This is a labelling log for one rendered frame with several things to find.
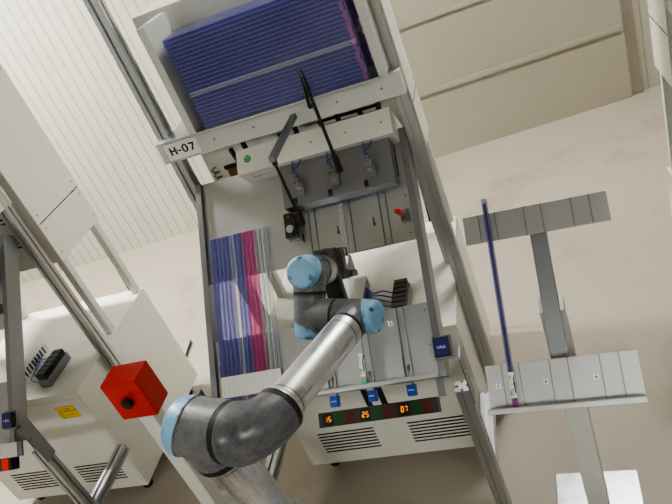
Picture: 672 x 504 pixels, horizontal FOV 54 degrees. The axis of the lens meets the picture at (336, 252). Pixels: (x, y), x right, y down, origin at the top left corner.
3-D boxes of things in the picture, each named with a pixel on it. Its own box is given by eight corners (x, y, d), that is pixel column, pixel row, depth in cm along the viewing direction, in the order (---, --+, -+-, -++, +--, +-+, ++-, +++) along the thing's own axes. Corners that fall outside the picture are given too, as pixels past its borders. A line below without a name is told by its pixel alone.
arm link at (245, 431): (252, 437, 106) (380, 284, 142) (202, 429, 112) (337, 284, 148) (274, 491, 110) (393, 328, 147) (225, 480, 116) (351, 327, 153)
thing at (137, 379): (244, 543, 240) (139, 395, 202) (187, 547, 248) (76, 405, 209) (259, 487, 260) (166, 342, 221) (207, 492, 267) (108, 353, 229)
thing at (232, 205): (420, 241, 186) (416, 237, 182) (218, 286, 207) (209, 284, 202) (402, 135, 195) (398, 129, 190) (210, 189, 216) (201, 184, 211)
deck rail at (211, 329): (229, 410, 197) (218, 410, 192) (223, 411, 198) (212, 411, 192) (210, 189, 216) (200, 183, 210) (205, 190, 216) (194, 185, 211)
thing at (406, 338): (441, 372, 175) (438, 372, 172) (224, 406, 195) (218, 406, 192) (429, 302, 180) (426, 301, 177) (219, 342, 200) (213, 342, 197)
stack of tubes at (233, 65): (370, 78, 176) (336, -23, 163) (204, 129, 192) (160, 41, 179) (375, 63, 186) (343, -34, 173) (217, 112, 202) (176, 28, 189)
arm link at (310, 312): (327, 342, 144) (326, 292, 144) (286, 339, 150) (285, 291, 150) (346, 338, 151) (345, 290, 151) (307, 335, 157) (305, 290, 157)
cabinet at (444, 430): (501, 455, 232) (456, 324, 201) (318, 476, 253) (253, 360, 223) (492, 333, 285) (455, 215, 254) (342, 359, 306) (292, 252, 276)
